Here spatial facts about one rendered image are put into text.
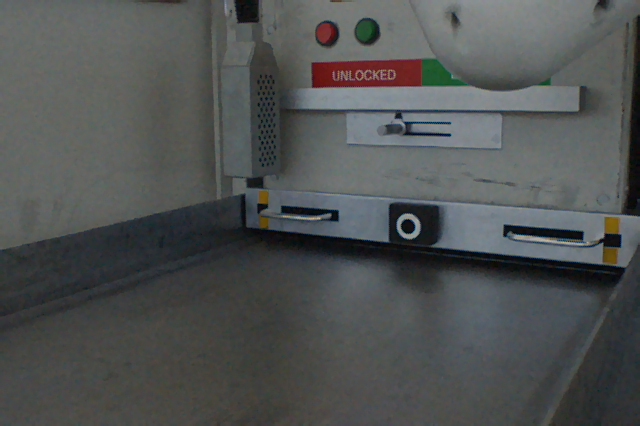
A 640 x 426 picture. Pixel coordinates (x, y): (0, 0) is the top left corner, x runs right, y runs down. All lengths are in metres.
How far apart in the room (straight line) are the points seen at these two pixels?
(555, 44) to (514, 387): 0.25
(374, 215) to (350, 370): 0.40
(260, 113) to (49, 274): 0.33
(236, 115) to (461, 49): 0.51
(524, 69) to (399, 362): 0.26
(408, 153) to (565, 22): 0.51
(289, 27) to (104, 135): 0.30
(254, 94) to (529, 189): 0.36
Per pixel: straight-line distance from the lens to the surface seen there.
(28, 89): 1.00
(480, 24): 0.44
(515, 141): 0.88
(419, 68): 0.92
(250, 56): 0.92
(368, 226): 0.95
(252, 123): 0.91
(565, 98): 0.83
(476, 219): 0.89
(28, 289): 0.79
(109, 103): 1.04
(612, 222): 0.86
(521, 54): 0.45
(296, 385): 0.55
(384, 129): 0.88
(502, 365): 0.60
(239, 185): 1.11
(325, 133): 0.98
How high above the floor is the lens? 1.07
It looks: 10 degrees down
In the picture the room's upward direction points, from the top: 1 degrees counter-clockwise
